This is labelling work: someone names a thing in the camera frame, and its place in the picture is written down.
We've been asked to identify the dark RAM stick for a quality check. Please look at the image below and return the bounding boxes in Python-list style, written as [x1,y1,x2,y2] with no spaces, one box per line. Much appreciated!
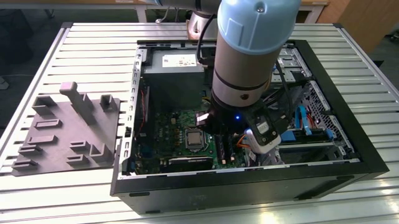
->
[227,134,238,161]
[217,134,230,164]

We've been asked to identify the silver CPU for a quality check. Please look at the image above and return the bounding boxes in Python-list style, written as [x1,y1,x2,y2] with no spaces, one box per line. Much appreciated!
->
[186,132,205,145]

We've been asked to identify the metal socket cover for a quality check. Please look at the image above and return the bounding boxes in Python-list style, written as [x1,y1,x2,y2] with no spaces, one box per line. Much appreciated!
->
[185,126,210,153]

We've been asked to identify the green motherboard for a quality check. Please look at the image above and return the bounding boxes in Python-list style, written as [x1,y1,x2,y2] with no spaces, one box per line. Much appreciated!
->
[133,109,250,175]

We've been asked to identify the black graphics card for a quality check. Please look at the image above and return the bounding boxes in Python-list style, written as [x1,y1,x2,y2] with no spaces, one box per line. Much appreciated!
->
[159,155,217,174]

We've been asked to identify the grey power supply unit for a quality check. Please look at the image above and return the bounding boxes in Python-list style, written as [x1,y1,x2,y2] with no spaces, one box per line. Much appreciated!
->
[142,48,217,112]

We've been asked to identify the metal disk bay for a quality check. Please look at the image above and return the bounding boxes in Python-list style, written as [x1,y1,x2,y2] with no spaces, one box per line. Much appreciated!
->
[268,140,358,165]

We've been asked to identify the hard disk blue carrier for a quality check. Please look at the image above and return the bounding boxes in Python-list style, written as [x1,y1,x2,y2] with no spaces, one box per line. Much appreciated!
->
[280,129,337,147]

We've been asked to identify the black PC case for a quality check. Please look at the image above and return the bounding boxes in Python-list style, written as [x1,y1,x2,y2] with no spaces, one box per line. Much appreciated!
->
[110,39,390,215]

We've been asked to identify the metal drive cage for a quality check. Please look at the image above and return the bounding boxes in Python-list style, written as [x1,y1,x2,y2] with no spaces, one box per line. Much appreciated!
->
[268,44,313,99]

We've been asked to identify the grey parts rack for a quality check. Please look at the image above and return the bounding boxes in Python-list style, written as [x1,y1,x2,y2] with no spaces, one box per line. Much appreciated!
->
[11,81,123,176]

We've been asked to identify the brown wooden cabinet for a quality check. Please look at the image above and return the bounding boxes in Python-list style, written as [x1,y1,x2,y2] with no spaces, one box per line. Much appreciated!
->
[317,0,399,55]

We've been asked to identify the orange data wire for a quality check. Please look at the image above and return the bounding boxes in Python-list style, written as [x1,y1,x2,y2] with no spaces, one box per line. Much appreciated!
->
[236,136,253,150]

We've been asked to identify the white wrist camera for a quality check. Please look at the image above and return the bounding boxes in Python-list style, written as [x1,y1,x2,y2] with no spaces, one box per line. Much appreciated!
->
[244,105,282,154]

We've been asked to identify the black cable bundle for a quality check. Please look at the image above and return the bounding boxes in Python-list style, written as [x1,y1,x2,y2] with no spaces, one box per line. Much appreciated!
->
[261,84,306,110]

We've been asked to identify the black camera cable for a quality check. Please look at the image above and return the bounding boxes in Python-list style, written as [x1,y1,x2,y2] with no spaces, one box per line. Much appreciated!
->
[197,14,218,65]
[276,59,296,133]

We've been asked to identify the red black twisted wire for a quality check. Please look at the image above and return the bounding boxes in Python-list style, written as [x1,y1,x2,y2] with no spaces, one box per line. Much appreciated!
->
[139,90,150,131]

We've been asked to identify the red data wire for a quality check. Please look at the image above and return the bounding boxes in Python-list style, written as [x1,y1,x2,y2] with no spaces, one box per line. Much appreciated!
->
[306,113,318,128]

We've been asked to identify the black cable silver plug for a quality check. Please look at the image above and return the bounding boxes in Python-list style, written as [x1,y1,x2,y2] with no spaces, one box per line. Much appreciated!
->
[155,7,179,24]

